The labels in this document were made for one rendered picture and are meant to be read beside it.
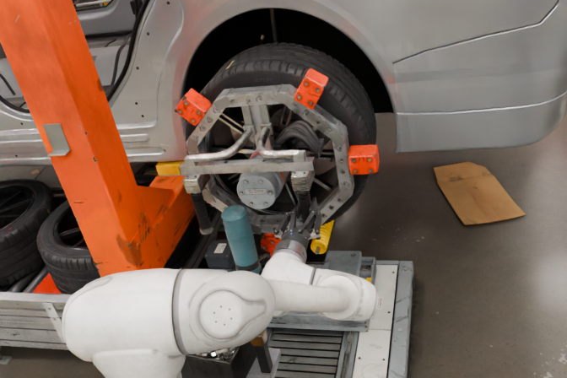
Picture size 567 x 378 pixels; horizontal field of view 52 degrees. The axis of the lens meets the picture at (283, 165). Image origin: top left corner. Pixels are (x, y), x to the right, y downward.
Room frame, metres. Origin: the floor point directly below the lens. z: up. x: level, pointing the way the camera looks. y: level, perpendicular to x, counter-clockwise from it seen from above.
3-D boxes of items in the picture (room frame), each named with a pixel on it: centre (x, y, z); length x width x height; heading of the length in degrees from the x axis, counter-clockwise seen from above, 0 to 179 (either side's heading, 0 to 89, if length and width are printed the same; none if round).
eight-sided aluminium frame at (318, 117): (1.72, 0.04, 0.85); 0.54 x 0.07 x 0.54; 71
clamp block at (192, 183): (1.58, 0.27, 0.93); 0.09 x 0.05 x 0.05; 161
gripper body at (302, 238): (1.29, 0.01, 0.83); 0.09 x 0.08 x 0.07; 161
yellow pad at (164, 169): (2.16, 0.43, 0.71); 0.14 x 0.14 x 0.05; 71
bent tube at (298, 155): (1.57, -0.01, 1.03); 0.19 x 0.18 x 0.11; 161
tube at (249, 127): (1.63, 0.18, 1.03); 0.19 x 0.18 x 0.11; 161
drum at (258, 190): (1.65, 0.07, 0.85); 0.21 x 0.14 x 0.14; 161
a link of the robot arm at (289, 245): (1.23, 0.03, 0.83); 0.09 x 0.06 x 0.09; 71
